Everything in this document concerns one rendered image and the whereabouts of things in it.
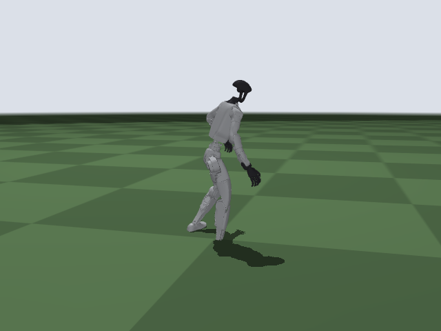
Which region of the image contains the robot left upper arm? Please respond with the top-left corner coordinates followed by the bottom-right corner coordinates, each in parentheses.
top-left (206, 102), bottom-right (222, 123)

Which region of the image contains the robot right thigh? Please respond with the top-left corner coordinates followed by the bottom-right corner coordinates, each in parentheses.
top-left (207, 156), bottom-right (232, 210)

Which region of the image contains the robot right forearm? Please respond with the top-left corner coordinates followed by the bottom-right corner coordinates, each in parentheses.
top-left (233, 134), bottom-right (250, 166)

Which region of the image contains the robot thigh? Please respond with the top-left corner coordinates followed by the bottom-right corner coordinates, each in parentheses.
top-left (206, 165), bottom-right (220, 199)
top-left (207, 156), bottom-right (232, 210)

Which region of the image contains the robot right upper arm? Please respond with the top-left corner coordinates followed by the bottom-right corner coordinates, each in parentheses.
top-left (229, 107), bottom-right (243, 144)

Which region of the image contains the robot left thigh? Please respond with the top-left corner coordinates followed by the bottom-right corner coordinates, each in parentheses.
top-left (206, 165), bottom-right (220, 199)

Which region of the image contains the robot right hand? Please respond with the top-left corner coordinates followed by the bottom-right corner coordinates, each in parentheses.
top-left (241, 162), bottom-right (261, 186)

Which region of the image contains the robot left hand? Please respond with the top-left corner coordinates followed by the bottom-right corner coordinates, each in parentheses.
top-left (224, 140), bottom-right (233, 153)

